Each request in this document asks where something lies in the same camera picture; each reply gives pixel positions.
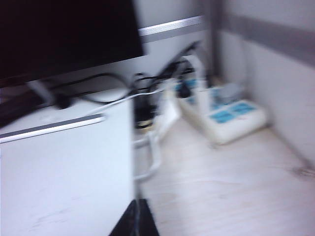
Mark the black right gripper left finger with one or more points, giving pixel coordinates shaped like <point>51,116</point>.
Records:
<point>126,221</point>

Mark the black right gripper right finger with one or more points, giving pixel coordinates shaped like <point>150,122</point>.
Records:
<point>147,221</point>

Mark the white table with metal edge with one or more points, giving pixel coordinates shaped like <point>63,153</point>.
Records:
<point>69,172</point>

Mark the white blue power strip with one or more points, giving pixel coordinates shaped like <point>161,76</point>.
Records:
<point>226,120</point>

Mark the black computer monitor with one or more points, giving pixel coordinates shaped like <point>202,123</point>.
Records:
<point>66,37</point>

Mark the grey partition frame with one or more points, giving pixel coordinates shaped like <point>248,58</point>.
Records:
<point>172,27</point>

